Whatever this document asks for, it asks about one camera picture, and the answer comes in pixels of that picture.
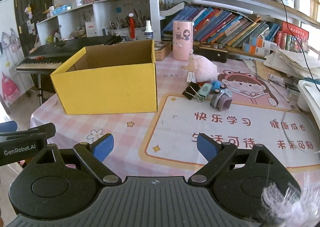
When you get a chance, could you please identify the mint green stapler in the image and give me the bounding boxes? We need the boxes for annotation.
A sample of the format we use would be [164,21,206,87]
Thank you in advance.
[197,83,212,100]

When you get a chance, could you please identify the black binder clip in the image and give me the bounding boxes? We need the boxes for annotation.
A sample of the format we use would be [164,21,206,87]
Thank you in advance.
[182,82,204,101]

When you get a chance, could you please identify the blue toy car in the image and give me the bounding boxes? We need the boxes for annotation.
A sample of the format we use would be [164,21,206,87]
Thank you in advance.
[210,81,226,94]

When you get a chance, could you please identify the pink plush toy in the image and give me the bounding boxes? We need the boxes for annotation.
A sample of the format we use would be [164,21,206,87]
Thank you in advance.
[182,53,219,83]

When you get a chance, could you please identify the pink cartoon desk mat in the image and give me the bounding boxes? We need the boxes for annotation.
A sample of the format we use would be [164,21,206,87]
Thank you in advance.
[139,69,319,172]

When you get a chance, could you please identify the black electronic keyboard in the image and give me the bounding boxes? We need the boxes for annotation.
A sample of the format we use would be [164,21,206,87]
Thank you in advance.
[16,35,122,74]

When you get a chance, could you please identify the yellow cardboard box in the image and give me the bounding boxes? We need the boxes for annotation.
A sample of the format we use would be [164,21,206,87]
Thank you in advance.
[50,40,158,115]

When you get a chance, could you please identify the dark brown wooden holder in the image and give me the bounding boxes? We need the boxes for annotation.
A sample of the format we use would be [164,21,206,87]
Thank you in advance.
[198,43,228,63]

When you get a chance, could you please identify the white plastic device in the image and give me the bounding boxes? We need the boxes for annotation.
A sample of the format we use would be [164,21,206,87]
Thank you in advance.
[297,80,319,127]

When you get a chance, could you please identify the orange white boxes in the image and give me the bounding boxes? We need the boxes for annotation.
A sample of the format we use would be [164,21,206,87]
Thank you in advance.
[242,36,278,56]

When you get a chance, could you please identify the stack of papers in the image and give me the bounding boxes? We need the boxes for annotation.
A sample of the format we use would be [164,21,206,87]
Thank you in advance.
[264,49,319,83]

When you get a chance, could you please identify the wooden chess box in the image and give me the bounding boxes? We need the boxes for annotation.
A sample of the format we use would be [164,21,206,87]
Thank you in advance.
[154,41,172,61]

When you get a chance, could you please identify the pink cylindrical container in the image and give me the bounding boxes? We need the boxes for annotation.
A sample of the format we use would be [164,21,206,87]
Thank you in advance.
[172,21,194,61]

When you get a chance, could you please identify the row of leaning books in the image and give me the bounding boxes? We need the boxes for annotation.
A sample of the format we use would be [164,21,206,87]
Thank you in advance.
[161,2,281,48]

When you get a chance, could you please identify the white spray bottle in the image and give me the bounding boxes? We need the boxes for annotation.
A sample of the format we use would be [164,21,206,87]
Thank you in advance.
[144,20,153,39]

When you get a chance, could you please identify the red bottle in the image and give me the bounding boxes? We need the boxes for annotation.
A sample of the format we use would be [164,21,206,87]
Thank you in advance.
[129,13,136,40]

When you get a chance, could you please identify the white bookshelf unit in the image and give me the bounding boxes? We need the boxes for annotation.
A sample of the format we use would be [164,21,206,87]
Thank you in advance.
[36,0,320,47]

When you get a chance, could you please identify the black cable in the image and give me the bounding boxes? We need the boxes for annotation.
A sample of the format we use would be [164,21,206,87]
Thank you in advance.
[266,0,320,93]

